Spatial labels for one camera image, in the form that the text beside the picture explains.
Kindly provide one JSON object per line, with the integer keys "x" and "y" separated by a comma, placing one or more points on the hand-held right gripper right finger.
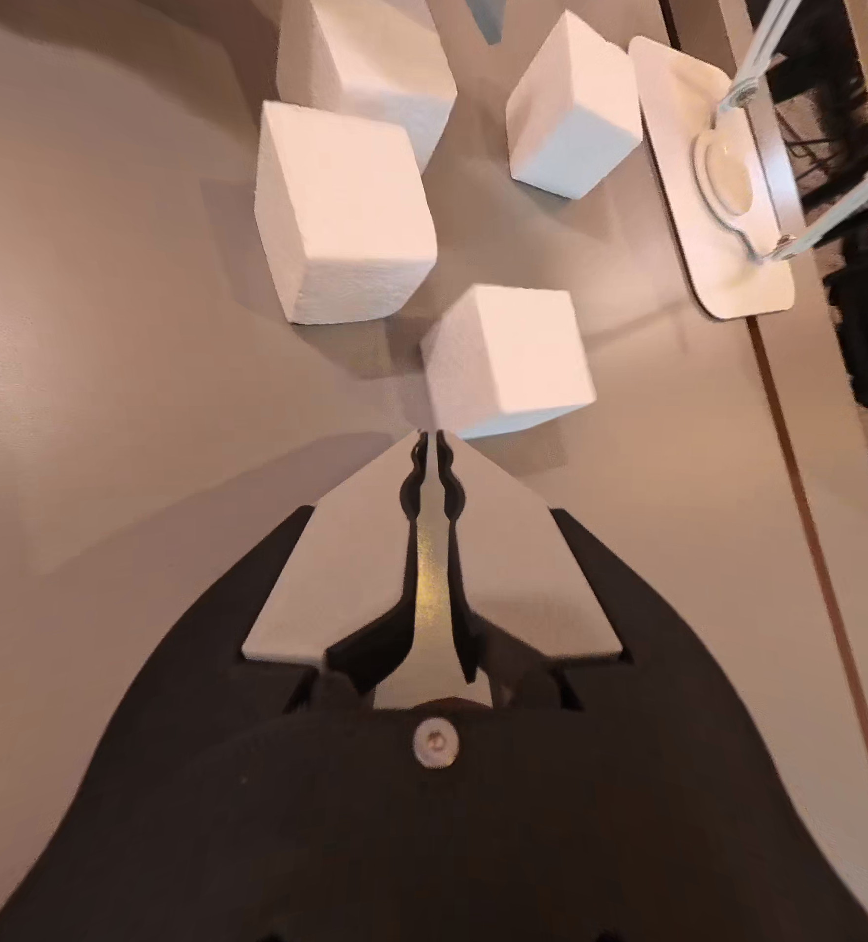
{"x": 522, "y": 574}

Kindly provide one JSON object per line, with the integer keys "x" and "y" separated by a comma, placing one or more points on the medium white foam cube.
{"x": 573, "y": 103}

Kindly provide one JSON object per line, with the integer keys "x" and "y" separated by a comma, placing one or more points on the silver metal rod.
{"x": 761, "y": 37}
{"x": 838, "y": 213}

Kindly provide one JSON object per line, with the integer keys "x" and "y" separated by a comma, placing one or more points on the light blue object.
{"x": 487, "y": 18}

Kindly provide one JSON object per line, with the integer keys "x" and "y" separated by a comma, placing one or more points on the small white foam cube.
{"x": 507, "y": 353}

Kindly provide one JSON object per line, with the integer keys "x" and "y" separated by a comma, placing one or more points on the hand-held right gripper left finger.
{"x": 338, "y": 574}

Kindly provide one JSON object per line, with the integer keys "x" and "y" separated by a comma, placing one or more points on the large white foam cube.
{"x": 345, "y": 213}
{"x": 375, "y": 66}

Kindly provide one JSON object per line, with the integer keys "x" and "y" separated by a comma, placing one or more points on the white lamp base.
{"x": 706, "y": 243}

